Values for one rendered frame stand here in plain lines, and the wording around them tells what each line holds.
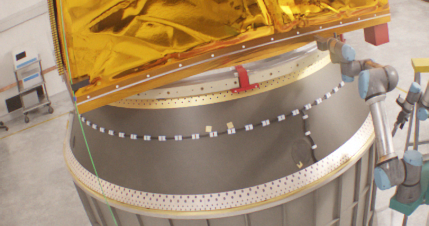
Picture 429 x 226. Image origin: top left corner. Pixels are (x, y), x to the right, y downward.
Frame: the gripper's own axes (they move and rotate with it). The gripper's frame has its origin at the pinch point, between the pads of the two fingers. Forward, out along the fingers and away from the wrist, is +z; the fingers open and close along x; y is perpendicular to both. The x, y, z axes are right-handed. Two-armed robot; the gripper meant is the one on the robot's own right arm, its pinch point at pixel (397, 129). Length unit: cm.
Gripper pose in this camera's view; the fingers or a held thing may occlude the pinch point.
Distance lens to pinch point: 278.8
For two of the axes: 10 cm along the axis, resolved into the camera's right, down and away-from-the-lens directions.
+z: -2.2, 7.9, 5.7
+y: 6.5, 5.5, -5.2
